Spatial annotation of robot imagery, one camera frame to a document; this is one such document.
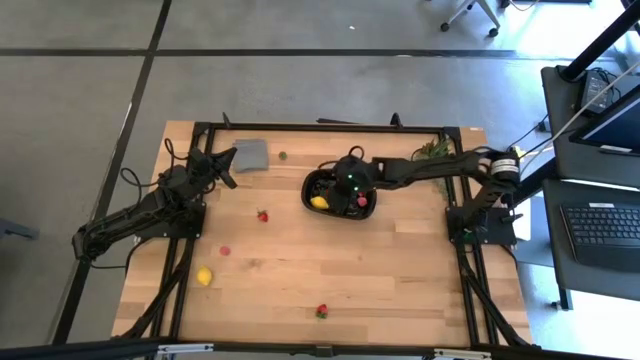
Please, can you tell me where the black power adapter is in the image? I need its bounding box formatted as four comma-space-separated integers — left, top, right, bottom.
579, 69, 624, 115

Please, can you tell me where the black plastic tupperware container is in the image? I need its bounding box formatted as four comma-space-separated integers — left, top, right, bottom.
300, 168, 378, 222

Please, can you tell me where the black desk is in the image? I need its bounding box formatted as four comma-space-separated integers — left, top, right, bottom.
542, 177, 640, 311
540, 64, 640, 181

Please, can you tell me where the black keyboard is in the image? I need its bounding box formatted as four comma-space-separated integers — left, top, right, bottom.
559, 202, 640, 274

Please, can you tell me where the white cable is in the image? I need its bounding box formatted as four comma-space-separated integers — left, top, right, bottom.
542, 59, 640, 151

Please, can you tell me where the black computer monitor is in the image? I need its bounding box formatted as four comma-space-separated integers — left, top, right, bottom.
569, 82, 640, 157

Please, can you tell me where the black metal pole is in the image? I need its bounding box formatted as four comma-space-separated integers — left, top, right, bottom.
558, 0, 640, 84

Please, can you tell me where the grey chair leg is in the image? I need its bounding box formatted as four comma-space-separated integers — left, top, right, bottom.
0, 219, 40, 242

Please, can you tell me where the potted green succulent plant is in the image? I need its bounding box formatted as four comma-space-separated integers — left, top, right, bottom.
412, 138, 454, 161

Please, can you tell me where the black aluminium table frame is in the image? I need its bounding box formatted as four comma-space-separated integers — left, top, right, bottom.
112, 112, 534, 351

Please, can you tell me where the grey folded cloth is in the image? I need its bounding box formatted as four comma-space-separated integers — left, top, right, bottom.
231, 139, 271, 174

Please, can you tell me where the black crossbar with silver brackets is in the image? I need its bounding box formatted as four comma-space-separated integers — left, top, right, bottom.
0, 338, 640, 360

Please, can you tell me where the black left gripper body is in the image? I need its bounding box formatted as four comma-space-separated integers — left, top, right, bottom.
187, 147, 224, 189

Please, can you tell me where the grey office chair base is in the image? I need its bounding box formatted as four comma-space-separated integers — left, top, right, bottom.
439, 0, 502, 39

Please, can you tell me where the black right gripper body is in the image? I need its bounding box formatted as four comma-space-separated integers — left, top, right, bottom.
330, 154, 382, 215

